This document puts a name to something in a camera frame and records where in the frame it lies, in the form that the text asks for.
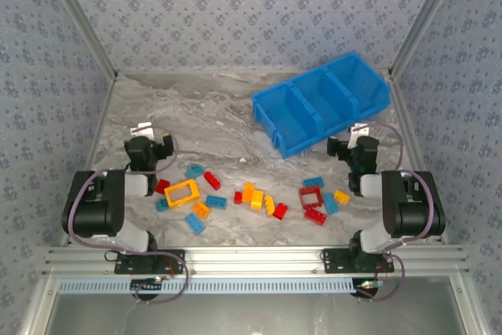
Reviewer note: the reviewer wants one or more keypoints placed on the red lego window frame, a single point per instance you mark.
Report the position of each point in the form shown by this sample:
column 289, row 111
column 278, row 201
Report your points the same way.
column 311, row 190

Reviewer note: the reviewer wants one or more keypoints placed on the blue lego brick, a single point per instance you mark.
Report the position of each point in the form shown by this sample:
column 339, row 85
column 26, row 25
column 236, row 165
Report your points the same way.
column 330, row 203
column 195, row 223
column 216, row 202
column 313, row 182

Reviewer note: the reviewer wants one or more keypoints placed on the yellow lego window frame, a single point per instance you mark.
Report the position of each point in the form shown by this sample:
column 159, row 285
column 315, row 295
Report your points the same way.
column 195, row 193

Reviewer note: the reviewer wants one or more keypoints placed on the small teal lego brick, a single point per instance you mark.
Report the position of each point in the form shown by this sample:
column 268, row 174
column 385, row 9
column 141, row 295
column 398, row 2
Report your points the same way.
column 161, row 204

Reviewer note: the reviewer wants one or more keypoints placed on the blue three-compartment plastic bin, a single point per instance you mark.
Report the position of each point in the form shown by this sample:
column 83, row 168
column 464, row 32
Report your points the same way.
column 286, row 115

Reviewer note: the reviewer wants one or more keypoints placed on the long red lego brick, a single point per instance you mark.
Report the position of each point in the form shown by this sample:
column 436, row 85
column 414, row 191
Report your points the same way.
column 315, row 217

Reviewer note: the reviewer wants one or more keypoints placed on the orange lego brick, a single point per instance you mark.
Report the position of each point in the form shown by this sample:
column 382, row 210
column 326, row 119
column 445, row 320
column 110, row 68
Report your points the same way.
column 201, row 209
column 248, row 191

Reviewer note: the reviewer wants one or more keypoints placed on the small red lego brick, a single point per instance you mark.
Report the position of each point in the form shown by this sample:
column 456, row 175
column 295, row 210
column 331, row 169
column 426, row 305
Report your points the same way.
column 238, row 197

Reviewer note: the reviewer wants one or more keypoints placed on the yellow arched lego brick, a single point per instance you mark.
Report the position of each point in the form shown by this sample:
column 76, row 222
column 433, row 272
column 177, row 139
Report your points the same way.
column 269, row 205

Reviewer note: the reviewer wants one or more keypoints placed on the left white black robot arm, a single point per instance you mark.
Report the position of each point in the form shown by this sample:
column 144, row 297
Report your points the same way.
column 94, row 209

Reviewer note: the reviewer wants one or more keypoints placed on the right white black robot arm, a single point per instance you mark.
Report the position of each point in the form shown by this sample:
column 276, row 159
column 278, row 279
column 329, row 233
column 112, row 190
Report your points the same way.
column 412, row 209

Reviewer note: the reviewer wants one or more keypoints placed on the small circuit board with LED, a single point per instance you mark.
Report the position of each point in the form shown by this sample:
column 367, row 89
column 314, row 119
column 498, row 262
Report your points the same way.
column 366, row 285
column 147, row 284

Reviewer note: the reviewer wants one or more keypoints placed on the grey metal lower panel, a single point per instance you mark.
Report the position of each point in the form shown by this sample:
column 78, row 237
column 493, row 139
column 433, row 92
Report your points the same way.
column 251, row 315

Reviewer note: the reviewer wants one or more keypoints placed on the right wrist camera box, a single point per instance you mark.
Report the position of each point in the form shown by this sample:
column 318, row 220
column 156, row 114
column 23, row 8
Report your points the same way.
column 360, row 133

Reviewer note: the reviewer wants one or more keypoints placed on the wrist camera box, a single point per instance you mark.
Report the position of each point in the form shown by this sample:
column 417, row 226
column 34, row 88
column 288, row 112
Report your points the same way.
column 143, row 128
column 360, row 133

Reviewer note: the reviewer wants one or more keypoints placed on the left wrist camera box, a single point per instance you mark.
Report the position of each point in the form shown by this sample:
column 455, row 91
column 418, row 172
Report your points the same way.
column 143, row 128

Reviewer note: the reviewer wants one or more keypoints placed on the aluminium table side rail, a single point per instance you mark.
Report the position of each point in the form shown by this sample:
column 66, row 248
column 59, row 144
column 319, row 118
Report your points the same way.
column 404, row 115
column 101, row 115

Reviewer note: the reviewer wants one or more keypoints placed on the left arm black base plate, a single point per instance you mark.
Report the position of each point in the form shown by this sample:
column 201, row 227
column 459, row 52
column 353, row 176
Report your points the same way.
column 180, row 254

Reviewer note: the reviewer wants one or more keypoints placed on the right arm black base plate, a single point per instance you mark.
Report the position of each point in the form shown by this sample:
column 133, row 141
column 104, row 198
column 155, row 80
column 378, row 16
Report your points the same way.
column 331, row 260

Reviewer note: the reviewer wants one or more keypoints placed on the aluminium mounting rail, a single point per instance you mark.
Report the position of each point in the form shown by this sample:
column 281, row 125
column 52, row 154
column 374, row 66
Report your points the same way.
column 251, row 260

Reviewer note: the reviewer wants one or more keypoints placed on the aluminium corner post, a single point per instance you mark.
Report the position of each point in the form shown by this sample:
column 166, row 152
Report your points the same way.
column 83, row 17
column 423, row 17

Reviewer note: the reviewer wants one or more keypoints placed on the aluminium frame leg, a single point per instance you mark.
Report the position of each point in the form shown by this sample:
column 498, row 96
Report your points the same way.
column 39, row 303
column 468, row 307

